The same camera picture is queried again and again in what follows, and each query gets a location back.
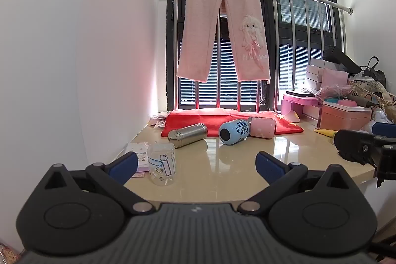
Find cream printed tote bag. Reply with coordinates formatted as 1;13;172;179
347;72;396;124

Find printed snack packet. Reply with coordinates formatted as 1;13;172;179
0;240;22;264

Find yellow cone object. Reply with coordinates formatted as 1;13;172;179
314;127;338;138

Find clear cartoon print cup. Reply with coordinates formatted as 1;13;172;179
147;142;177;187

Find tall pink box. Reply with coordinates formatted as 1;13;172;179
322;68;349;89

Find white box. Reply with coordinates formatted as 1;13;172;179
301;104;323;128

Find red cloth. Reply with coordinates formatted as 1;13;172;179
161;108;304;138

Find black folded bag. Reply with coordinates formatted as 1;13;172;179
322;46;363;74

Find black handbag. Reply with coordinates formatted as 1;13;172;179
359;56;387;88

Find stainless steel cup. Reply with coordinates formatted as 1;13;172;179
168;123;208;149

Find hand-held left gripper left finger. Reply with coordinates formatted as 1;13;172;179
45;152;155;216

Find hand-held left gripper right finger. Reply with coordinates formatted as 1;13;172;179
238;151;356;216

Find sticker sheet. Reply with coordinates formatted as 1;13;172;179
125;142;151;178

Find low pink box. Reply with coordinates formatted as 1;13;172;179
280;96;322;116

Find pink pants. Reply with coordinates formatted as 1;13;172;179
176;0;272;84

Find loose paper packets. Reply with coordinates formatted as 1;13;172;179
148;112;169;129

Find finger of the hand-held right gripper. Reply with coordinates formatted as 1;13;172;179
335;129;387;166
372;122;396;138

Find large pink lidded box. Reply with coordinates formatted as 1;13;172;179
319;102;372;132

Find white toy figure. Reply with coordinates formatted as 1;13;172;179
361;107;389;135

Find pink cup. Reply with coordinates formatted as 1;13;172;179
247;116;277;140

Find blue printed cup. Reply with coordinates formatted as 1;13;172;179
218;119;252;146

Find flat black device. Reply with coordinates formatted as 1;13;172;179
286;90;317;98

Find stack of white boxes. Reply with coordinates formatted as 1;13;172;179
305;58;339;92

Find pink wrapped bouquet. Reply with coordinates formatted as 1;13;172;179
315;84;354;103

